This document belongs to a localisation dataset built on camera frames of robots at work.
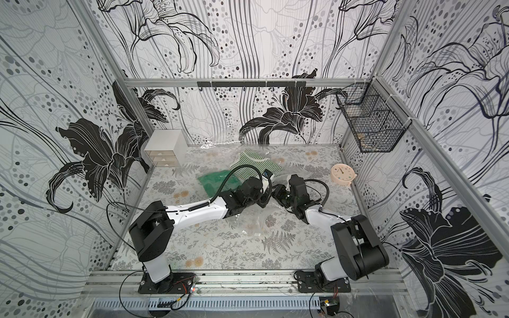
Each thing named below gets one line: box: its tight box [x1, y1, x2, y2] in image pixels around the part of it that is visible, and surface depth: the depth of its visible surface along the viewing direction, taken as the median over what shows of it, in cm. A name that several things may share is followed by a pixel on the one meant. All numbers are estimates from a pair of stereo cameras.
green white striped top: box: [229, 148, 283, 180], surface depth 113 cm
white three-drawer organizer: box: [143, 129, 189, 168], surface depth 106 cm
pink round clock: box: [330, 162, 358, 187], surface depth 103 cm
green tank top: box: [197, 169, 241, 197], surface depth 103 cm
